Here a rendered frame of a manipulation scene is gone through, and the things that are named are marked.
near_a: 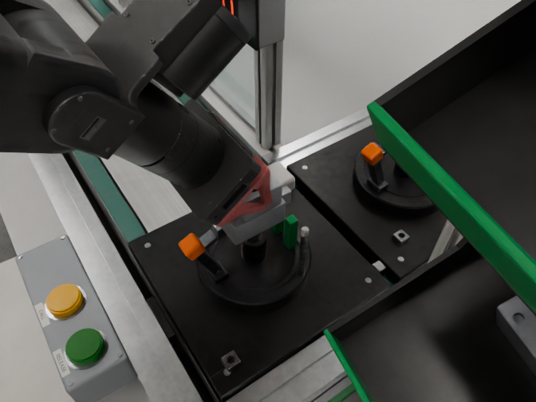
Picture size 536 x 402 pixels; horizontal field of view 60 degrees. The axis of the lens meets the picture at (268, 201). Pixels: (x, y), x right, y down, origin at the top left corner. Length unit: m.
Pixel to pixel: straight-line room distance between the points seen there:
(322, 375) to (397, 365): 0.26
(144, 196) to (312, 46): 0.62
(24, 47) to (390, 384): 0.25
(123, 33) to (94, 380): 0.39
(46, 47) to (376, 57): 0.99
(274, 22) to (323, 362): 0.39
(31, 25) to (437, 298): 0.27
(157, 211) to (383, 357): 0.51
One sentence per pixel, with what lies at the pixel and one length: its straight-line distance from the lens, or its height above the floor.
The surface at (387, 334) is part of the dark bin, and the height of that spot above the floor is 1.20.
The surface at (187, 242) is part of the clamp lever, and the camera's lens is 0.49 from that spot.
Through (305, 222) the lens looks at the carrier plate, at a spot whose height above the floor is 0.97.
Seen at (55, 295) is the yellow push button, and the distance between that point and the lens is 0.62.
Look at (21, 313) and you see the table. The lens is 0.77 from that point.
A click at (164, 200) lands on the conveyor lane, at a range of 0.75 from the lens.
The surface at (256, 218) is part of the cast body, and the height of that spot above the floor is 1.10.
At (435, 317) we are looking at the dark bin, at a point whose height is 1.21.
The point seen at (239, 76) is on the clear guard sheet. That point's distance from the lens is 0.76.
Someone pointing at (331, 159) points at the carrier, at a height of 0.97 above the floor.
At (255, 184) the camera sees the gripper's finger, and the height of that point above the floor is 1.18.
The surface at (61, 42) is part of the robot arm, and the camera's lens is 0.27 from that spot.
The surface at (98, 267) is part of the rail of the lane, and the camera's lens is 0.64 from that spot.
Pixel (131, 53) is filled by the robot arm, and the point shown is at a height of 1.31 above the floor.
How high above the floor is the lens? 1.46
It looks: 48 degrees down
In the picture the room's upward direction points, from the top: straight up
